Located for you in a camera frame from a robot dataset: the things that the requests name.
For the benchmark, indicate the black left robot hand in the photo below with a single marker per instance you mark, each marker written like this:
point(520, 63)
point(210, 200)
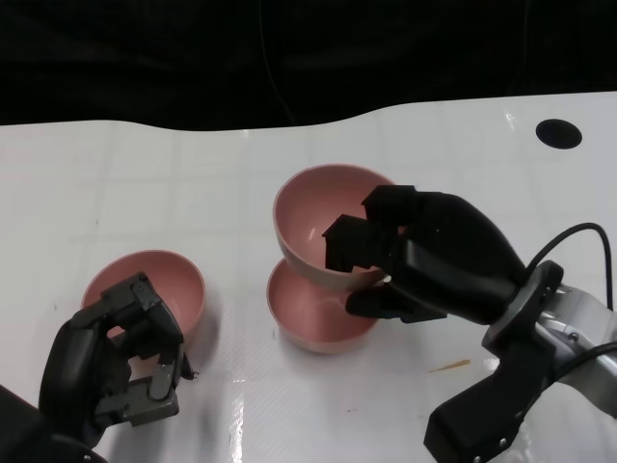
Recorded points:
point(72, 371)

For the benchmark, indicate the black round table grommet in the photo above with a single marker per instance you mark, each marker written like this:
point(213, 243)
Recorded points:
point(559, 133)

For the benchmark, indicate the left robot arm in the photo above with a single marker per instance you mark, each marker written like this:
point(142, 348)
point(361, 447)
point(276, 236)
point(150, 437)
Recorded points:
point(19, 434)

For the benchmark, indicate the black backdrop cloth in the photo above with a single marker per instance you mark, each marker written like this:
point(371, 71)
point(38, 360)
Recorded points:
point(144, 58)

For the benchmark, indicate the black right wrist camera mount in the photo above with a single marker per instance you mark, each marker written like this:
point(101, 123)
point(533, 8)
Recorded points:
point(487, 410)

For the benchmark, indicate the pink plastic bowl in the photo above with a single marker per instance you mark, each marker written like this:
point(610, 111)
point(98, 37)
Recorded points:
point(178, 284)
point(308, 212)
point(308, 328)

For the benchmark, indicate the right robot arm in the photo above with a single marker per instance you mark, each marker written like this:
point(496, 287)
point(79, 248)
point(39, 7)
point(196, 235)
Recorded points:
point(583, 318)

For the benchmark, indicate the brown tape sliver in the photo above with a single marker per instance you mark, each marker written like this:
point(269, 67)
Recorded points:
point(450, 364)

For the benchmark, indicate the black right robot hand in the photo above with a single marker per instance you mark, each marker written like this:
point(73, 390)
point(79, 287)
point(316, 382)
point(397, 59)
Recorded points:
point(453, 260)

